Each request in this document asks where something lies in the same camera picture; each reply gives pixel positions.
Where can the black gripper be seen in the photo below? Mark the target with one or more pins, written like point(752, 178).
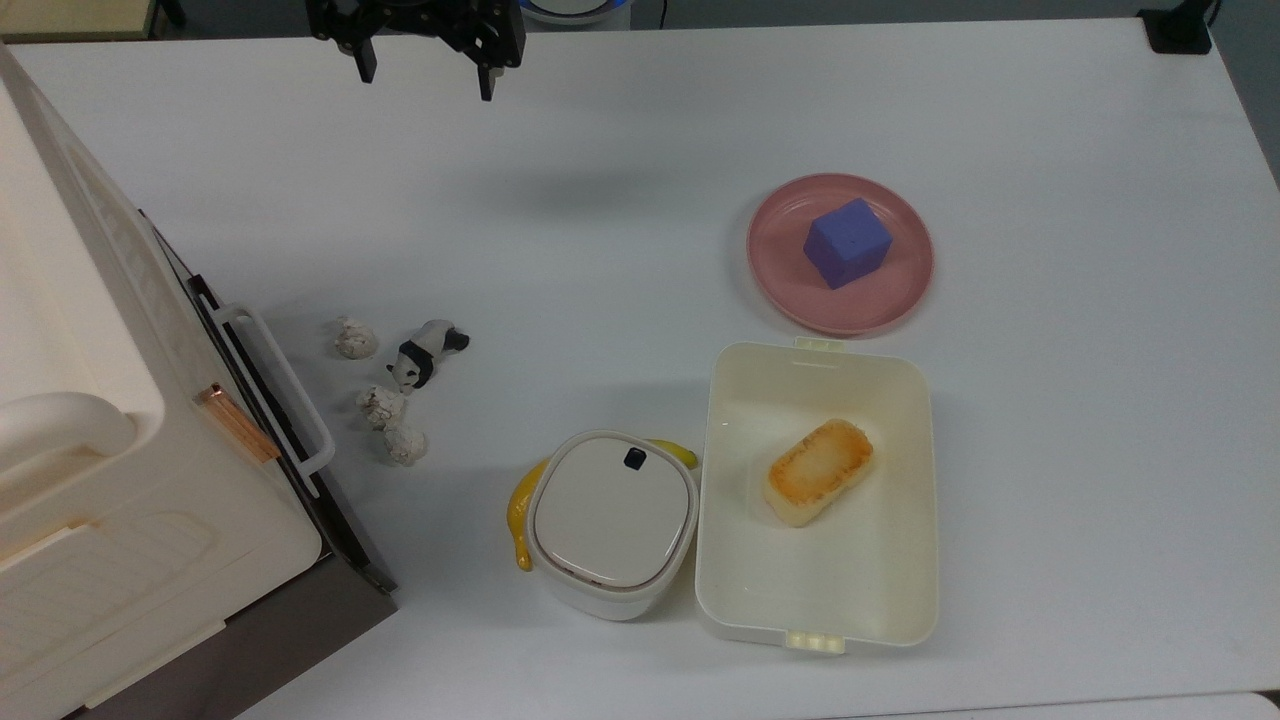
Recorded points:
point(420, 17)

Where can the white blue round object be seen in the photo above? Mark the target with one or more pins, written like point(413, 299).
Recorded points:
point(572, 8)

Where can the white crumpled ball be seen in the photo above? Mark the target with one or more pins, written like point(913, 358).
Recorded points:
point(382, 407)
point(356, 339)
point(406, 444)

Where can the toy panda figure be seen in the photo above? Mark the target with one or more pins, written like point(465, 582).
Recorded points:
point(424, 355)

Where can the wooden furniture edge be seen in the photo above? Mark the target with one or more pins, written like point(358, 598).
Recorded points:
point(75, 15)

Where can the copper latch clip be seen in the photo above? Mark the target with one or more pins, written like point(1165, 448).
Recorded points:
point(237, 423)

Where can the pink round plate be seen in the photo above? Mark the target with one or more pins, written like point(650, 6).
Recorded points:
point(790, 270)

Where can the yellow banana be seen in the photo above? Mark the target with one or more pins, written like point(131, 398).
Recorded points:
point(524, 506)

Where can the purple cube block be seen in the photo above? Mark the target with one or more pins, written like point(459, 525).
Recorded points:
point(847, 242)

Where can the white toaster oven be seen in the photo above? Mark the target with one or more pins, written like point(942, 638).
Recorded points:
point(110, 440)

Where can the white square lidded container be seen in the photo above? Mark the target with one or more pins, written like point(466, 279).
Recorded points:
point(612, 520)

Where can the toasted bread piece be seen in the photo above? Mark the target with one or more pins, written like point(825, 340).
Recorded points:
point(819, 471)

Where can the cream rectangular lunch box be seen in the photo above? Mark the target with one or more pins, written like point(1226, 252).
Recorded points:
point(880, 560)

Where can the black clamp mount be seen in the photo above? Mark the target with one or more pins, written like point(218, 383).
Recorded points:
point(1180, 27)

